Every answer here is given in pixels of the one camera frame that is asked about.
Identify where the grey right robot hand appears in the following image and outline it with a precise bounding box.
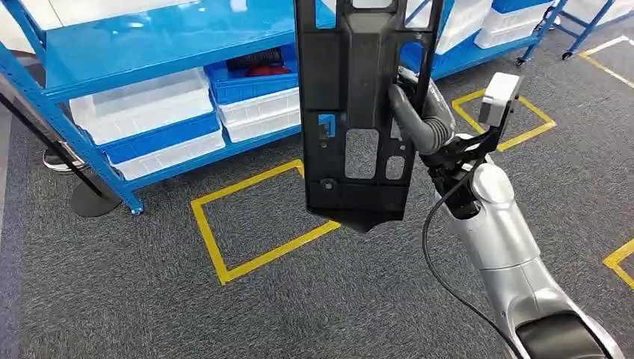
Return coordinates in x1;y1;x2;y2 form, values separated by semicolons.
388;66;458;156

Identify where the black plastic panel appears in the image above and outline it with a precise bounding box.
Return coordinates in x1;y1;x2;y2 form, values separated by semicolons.
293;0;446;233

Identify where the yellow floor tape square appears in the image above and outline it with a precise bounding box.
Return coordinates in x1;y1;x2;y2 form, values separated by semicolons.
190;159;342;287
451;88;557;153

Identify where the red part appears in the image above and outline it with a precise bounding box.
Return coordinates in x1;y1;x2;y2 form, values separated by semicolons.
246;64;292;79

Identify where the person's shoe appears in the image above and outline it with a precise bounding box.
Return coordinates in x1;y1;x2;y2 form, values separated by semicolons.
42;147;92;175

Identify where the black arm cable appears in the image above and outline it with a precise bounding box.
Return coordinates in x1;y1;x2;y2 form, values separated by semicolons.
421;161;527;359

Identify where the black corrugated hose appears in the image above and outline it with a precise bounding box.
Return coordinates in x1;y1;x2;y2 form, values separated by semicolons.
225;48;286;72

